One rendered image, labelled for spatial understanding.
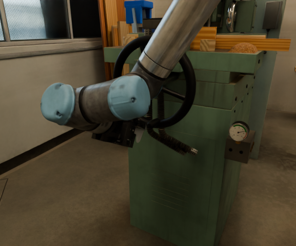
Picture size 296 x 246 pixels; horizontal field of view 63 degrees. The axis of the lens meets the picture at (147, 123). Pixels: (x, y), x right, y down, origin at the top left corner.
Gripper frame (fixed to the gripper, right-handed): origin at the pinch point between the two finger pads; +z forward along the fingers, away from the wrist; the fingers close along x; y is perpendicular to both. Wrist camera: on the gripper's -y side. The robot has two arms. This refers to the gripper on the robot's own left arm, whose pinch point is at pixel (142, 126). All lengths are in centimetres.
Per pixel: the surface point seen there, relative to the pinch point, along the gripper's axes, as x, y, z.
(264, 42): 27, -40, 22
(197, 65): 8.4, -25.8, 12.4
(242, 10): 16, -58, 30
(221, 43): 12.1, -39.5, 22.4
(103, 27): -118, -90, 96
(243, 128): 27.2, -7.3, 15.9
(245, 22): 17, -54, 32
